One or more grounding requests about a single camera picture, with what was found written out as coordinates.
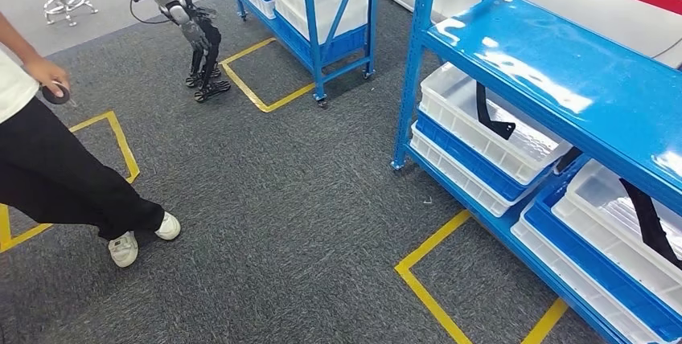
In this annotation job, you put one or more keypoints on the person's hand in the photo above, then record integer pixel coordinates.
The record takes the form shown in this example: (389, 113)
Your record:
(48, 72)

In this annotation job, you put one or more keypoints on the black handheld controller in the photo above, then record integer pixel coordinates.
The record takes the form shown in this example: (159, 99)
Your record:
(55, 95)

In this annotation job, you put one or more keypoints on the person's forearm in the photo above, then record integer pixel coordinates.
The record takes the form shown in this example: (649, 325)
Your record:
(16, 40)

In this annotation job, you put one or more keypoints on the blue metal shelf rack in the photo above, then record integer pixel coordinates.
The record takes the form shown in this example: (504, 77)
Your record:
(314, 27)
(559, 64)

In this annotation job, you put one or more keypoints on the yellow floor tape outline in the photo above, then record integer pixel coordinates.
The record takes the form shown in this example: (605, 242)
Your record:
(117, 139)
(250, 91)

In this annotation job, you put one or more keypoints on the person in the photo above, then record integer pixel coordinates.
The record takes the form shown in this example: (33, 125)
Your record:
(53, 171)

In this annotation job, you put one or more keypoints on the black legged humanoid robot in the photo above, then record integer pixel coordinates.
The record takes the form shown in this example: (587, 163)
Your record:
(202, 49)

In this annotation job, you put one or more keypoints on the white car body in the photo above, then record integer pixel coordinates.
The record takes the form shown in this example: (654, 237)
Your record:
(586, 6)

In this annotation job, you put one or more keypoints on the black curved bracket part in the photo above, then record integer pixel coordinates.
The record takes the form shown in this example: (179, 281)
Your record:
(487, 115)
(647, 219)

